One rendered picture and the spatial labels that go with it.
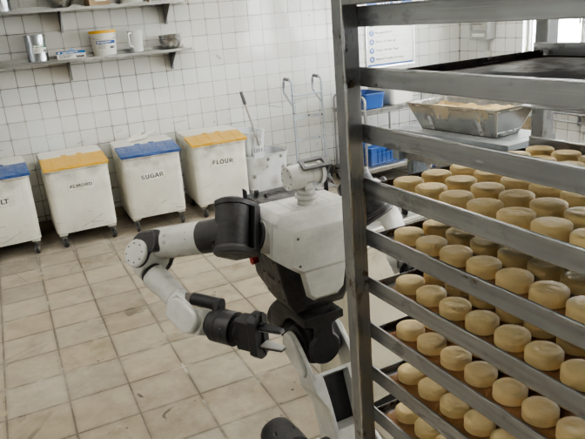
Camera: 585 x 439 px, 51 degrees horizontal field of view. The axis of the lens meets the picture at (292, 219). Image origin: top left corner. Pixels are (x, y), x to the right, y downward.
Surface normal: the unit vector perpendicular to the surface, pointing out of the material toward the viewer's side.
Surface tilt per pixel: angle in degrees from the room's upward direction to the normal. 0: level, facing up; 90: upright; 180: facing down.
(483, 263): 0
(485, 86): 90
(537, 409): 0
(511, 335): 0
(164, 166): 91
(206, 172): 92
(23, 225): 92
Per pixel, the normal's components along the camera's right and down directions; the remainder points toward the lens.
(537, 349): -0.07, -0.95
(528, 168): -0.88, 0.22
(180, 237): -0.45, -0.19
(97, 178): 0.46, 0.26
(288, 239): -0.29, 0.25
